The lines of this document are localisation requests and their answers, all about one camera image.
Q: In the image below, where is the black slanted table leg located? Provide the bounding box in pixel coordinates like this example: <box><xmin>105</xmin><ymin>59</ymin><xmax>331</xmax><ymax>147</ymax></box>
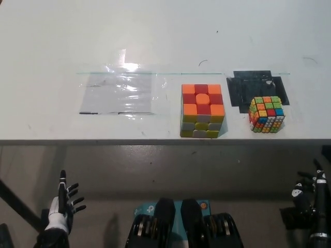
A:
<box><xmin>0</xmin><ymin>178</ymin><xmax>42</xmax><ymax>231</ymax></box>

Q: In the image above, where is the teal cardboard box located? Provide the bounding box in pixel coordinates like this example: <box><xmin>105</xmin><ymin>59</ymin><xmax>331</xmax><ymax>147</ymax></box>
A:
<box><xmin>133</xmin><ymin>198</ymin><xmax>212</xmax><ymax>241</ymax></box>

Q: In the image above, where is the clear taped plastic sheet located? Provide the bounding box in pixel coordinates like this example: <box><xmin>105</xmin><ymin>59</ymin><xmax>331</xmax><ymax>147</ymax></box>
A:
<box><xmin>78</xmin><ymin>69</ymin><xmax>157</xmax><ymax>116</ymax></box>

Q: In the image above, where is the big orange red puzzle cube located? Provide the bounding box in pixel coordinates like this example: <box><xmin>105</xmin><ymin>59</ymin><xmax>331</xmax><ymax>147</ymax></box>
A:
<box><xmin>179</xmin><ymin>84</ymin><xmax>225</xmax><ymax>139</ymax></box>

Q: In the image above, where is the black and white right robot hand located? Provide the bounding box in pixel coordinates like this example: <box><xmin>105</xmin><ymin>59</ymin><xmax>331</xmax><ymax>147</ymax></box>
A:
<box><xmin>291</xmin><ymin>159</ymin><xmax>331</xmax><ymax>236</ymax></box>

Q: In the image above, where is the small studded multicolour puzzle cube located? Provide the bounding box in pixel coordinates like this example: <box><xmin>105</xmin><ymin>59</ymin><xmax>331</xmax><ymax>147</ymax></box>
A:
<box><xmin>248</xmin><ymin>96</ymin><xmax>285</xmax><ymax>134</ymax></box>

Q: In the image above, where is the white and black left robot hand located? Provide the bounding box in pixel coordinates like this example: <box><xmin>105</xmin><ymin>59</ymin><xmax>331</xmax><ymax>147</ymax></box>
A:
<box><xmin>43</xmin><ymin>169</ymin><xmax>87</xmax><ymax>235</ymax></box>

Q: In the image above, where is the black tape patch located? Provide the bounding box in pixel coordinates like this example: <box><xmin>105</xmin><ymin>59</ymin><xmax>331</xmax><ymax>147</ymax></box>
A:
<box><xmin>226</xmin><ymin>70</ymin><xmax>290</xmax><ymax>114</ymax></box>

